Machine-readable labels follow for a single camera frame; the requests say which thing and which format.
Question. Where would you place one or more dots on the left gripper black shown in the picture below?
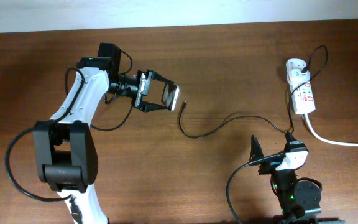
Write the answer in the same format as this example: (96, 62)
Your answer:
(143, 82)

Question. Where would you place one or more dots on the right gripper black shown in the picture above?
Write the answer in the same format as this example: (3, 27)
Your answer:
(269, 166)

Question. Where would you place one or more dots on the black smartphone white circles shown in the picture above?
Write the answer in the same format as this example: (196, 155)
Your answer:
(170, 96)

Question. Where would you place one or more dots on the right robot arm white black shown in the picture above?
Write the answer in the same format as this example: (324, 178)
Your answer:
(299, 197)

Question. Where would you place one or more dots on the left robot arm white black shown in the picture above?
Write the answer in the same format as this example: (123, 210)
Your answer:
(65, 154)

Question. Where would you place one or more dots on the white usb charger plug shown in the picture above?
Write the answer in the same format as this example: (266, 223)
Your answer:
(295, 72)

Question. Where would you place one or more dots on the white power strip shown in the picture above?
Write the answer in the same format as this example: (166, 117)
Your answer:
(302, 98)

